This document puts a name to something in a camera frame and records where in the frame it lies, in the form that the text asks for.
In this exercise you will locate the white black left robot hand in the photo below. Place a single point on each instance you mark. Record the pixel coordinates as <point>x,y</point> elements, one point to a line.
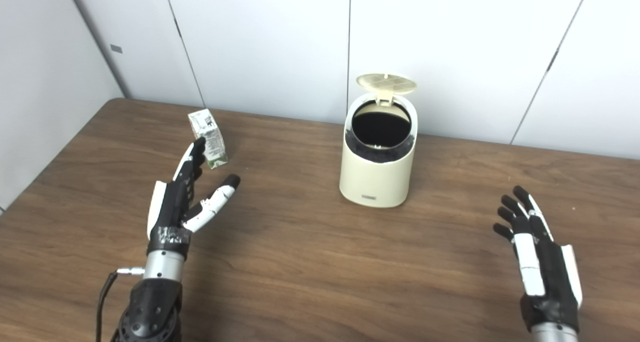
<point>170,217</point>

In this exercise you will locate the white green milk carton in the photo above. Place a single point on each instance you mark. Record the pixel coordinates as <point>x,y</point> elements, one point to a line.
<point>212,135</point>

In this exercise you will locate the cream round bin lid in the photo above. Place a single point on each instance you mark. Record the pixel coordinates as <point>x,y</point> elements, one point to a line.
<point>387,84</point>

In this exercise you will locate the cream-colored round bin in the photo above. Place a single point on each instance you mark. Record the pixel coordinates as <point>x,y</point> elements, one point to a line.
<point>375,182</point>

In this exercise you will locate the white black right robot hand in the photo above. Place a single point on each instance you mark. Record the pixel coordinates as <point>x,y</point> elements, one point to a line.
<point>550,282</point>

